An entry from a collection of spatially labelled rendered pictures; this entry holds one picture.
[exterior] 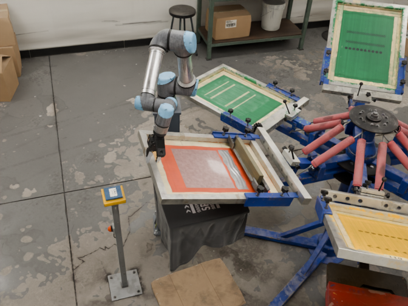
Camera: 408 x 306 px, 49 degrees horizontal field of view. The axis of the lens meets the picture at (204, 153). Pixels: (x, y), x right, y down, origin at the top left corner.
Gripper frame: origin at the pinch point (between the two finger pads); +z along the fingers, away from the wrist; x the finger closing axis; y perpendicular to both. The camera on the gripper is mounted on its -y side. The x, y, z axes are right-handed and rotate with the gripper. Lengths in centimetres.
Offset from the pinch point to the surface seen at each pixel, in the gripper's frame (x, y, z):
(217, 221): -40, -23, 24
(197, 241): -34, -21, 42
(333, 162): -120, -3, -8
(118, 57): -63, 354, 114
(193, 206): -29.0, -10.2, 23.9
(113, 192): 13.5, 11.5, 33.5
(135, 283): -19, 10, 124
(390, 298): -88, -101, -8
